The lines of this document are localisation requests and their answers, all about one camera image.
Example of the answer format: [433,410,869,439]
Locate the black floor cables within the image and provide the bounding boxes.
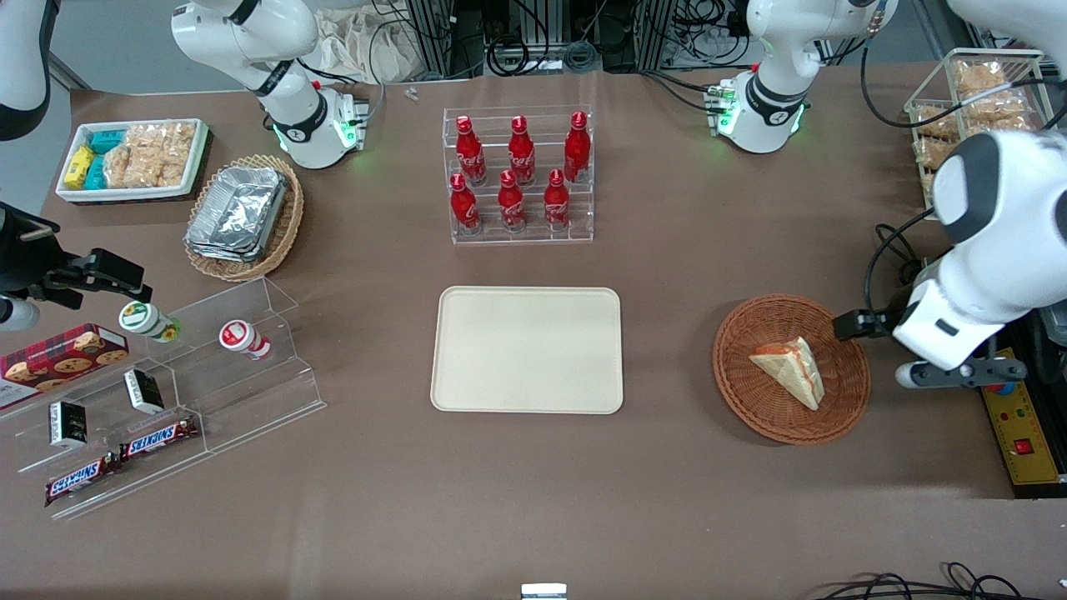
[821,562,1067,600]

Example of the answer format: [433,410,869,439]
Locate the clear acrylic stepped stand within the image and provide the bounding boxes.
[0,277,328,523]

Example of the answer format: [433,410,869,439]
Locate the round brown wicker basket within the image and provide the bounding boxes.
[712,293,873,447]

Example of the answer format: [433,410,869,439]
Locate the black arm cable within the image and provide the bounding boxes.
[859,8,1067,131]

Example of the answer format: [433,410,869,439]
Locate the triangular sandwich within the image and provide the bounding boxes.
[749,336,827,413]

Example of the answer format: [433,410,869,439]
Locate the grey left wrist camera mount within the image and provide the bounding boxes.
[895,356,1031,392]

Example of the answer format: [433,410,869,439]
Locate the yellow snack packet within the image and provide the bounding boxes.
[63,146,96,192]

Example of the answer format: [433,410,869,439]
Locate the beige plastic tray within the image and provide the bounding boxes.
[430,286,625,416]

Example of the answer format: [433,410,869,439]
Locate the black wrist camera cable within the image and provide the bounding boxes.
[862,206,939,317]

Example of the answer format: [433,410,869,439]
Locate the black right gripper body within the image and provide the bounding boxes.
[0,202,91,306]

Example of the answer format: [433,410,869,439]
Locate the coiled black cable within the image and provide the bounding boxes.
[487,40,532,74]

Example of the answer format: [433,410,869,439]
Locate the oval light wicker basket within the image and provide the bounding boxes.
[183,153,305,283]

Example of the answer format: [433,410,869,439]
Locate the stack of foil trays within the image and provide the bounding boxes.
[184,166,289,264]

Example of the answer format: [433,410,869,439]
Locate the red cola bottle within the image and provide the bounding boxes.
[544,168,572,233]
[498,169,528,233]
[455,115,488,187]
[563,111,592,184]
[508,115,537,187]
[449,172,482,235]

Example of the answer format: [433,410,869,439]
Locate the green lid yogurt cup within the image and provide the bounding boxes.
[118,301,183,345]

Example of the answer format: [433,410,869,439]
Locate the red cookie box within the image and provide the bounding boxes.
[0,322,131,410]

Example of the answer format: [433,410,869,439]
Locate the black appliance cable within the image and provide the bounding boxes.
[875,223,927,293]

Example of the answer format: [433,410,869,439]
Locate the red lid yogurt cup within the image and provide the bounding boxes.
[218,320,274,362]

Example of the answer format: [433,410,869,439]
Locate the brown table cover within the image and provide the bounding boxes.
[0,65,1067,600]

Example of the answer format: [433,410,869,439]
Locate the white rectangular snack tray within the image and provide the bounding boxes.
[55,117,210,204]

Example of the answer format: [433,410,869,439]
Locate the small black white carton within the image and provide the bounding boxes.
[123,367,166,416]
[48,401,89,449]

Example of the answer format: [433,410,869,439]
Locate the Snickers chocolate bar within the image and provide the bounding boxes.
[118,416,202,463]
[43,453,121,508]

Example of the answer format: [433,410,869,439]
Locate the clear acrylic bottle rack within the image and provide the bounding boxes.
[441,105,595,246]

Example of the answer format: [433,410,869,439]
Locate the bag of rice crackers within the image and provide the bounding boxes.
[103,125,159,189]
[154,122,198,188]

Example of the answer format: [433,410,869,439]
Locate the beige crumpled cloth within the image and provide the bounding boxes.
[312,7,423,85]

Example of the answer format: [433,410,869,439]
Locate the yellow emergency stop box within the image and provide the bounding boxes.
[979,348,1067,488]

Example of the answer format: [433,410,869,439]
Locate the aluminium frame post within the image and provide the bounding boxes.
[407,0,456,78]
[649,0,678,69]

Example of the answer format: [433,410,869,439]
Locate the black appliance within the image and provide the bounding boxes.
[996,304,1067,501]

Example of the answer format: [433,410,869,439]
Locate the white wire rack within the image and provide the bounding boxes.
[904,47,1049,211]

